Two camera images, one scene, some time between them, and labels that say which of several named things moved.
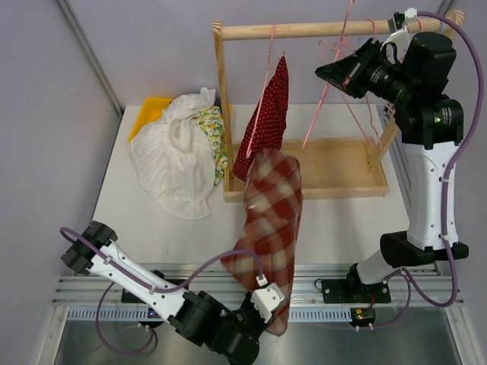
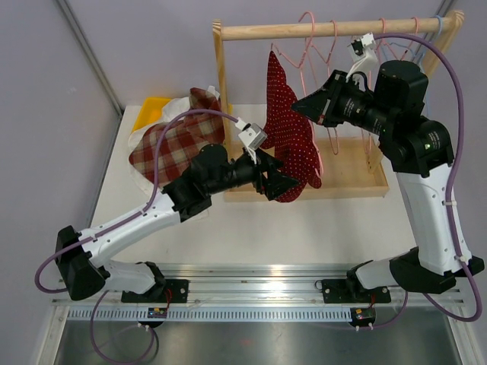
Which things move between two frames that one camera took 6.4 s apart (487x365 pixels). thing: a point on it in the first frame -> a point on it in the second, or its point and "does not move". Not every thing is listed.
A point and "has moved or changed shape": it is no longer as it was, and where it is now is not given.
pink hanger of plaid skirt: x=329 y=73 -> x=328 y=60
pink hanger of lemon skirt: x=376 y=29 has moved or changed shape
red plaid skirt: x=268 y=226 -> x=179 y=140
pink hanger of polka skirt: x=268 y=62 -> x=301 y=67
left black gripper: x=261 y=325 -> x=278 y=183
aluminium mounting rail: x=309 y=294 does not move
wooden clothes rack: x=331 y=166 does not move
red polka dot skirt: x=266 y=128 has moved or changed shape
